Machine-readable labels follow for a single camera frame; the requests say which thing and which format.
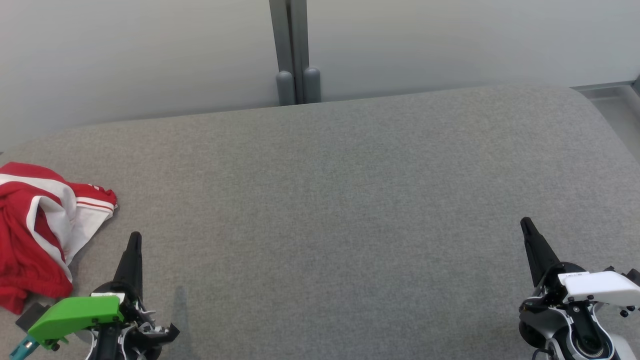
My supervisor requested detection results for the grey cylinder post bumper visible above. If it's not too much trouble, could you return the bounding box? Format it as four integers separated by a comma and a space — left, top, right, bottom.
303, 67, 322, 104
276, 71, 297, 107

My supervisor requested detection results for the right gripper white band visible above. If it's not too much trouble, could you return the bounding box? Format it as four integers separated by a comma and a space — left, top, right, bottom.
520, 216, 640, 307

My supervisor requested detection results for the grey metal partition post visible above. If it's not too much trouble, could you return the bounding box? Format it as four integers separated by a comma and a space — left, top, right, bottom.
269, 0, 309, 106

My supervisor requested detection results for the red white sleeved shirt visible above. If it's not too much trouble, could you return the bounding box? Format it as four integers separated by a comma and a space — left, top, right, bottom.
0, 161, 119, 267

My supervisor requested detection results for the grey metal floor rail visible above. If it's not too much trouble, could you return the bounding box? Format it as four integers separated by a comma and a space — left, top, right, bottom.
570, 75, 640, 101

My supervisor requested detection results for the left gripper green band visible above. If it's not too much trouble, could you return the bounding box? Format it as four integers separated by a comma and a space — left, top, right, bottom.
27, 231, 181, 351

